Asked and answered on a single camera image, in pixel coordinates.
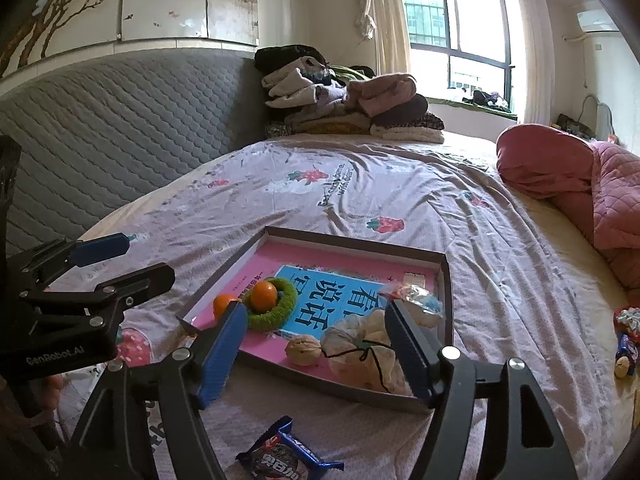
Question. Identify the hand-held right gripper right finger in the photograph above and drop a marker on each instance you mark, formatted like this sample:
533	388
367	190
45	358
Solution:
412	355

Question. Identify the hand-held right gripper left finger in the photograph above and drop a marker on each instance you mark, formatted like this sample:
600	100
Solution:
220	355

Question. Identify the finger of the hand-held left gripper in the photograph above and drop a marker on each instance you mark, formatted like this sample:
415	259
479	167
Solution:
100	249
140	282

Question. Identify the orange tangerine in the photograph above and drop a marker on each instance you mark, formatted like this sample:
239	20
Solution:
224	305
263	296

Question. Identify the shallow grey cardboard box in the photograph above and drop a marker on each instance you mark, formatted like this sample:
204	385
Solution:
360	397

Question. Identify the walnut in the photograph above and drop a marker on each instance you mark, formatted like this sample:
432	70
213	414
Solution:
302	351

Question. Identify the blue snack packet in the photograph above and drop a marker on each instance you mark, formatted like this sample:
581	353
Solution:
285	455

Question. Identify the person's left hand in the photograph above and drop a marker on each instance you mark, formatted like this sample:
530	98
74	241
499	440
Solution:
54	392

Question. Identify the plastic wrapped pastel ball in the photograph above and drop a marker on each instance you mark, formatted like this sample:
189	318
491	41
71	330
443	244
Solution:
425	305

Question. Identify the green fuzzy hair scrunchie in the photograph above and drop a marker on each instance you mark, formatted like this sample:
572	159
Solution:
280	317

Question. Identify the pink and blue book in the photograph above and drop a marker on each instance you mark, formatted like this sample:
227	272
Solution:
320	300

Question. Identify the grey quilted headboard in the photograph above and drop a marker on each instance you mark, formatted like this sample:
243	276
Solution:
125	125

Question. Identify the small round toy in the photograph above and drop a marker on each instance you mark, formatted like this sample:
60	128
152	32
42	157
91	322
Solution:
622	367

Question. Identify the small blue packet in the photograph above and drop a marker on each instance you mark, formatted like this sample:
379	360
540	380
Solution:
627	347

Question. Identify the pink quilt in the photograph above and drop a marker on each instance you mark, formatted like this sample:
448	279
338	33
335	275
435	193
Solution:
550	165

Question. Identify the pile of folded clothes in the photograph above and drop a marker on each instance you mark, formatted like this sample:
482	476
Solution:
350	105

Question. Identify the dark clothes on windowsill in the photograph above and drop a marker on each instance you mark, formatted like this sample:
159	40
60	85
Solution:
490	99

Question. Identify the cream curtain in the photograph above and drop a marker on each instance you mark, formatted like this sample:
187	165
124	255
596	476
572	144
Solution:
530	50
385	10

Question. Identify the window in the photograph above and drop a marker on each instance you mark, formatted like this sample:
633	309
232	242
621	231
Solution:
475	20

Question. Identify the white air conditioner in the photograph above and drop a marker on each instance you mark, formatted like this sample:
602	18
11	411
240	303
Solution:
597	20

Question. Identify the white painted wall panel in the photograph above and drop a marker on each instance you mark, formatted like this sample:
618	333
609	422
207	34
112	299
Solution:
165	0

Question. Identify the white metal frame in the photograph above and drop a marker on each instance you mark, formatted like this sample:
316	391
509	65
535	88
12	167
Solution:
597	110

